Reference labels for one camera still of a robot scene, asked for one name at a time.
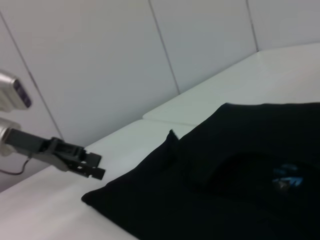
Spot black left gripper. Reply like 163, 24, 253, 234
6, 127, 106, 181

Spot black shirt with FREE print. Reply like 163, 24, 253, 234
81, 101, 320, 240

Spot left arm cable with plug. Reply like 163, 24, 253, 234
0, 151, 35, 176

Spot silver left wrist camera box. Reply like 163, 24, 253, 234
0, 69, 33, 111

